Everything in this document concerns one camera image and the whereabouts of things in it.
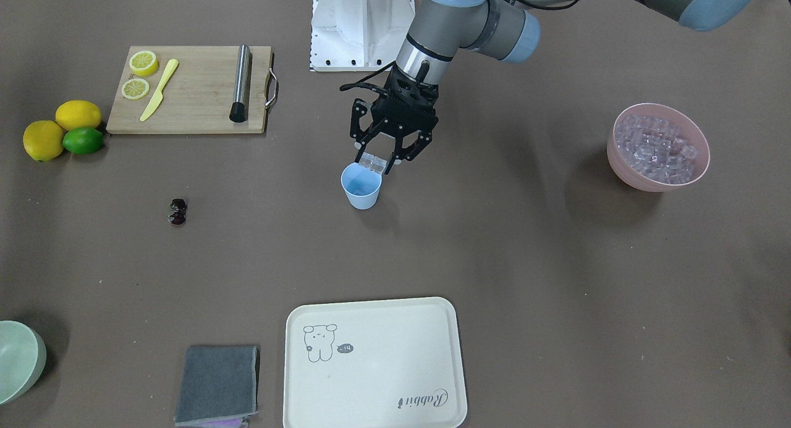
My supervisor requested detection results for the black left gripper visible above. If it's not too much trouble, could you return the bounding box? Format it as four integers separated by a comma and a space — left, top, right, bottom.
349, 65, 439, 175

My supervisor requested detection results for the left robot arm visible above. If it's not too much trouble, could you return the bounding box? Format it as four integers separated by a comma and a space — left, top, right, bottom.
341, 0, 751, 175

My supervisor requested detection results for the light blue plastic cup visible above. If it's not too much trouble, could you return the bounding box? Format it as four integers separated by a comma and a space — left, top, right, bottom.
340, 162, 383, 209

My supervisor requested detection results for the pile of ice cubes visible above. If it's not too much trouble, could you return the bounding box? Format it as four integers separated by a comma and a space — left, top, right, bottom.
615, 114, 700, 184

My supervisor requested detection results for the steel muddler black tip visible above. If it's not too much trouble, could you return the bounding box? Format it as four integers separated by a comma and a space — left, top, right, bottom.
229, 44, 252, 124

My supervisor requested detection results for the wooden cutting board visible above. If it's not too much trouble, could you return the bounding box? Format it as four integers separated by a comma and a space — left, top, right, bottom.
106, 45, 277, 135

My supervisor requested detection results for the cream rabbit tray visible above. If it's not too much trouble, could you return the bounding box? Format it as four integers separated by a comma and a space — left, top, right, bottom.
282, 296, 467, 427

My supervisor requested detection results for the yellow plastic knife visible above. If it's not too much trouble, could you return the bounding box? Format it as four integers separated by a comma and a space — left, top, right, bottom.
139, 58, 180, 122

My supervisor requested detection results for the pink bowl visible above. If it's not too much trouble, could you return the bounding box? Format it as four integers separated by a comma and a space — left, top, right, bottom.
607, 103, 710, 192

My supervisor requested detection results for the lemon half slice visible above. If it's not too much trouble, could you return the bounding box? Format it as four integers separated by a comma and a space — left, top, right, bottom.
121, 77, 150, 101
128, 50, 159, 77

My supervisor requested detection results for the folded grey cloth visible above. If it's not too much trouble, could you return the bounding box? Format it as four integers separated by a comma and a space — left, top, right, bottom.
174, 345, 259, 427

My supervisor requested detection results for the green lime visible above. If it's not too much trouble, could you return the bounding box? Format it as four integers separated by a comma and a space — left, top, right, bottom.
62, 127, 104, 154

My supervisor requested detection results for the yellow lemon near lime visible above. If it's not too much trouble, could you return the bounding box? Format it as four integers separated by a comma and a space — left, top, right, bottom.
56, 99, 102, 132

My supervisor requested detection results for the mint green bowl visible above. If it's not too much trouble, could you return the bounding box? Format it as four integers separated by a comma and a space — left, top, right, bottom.
1, 321, 47, 405

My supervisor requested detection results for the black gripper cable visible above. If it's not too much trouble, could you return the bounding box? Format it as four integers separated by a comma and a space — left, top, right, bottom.
339, 61, 396, 98

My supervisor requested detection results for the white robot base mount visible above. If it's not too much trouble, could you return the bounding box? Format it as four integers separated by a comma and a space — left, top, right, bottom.
309, 0, 415, 72

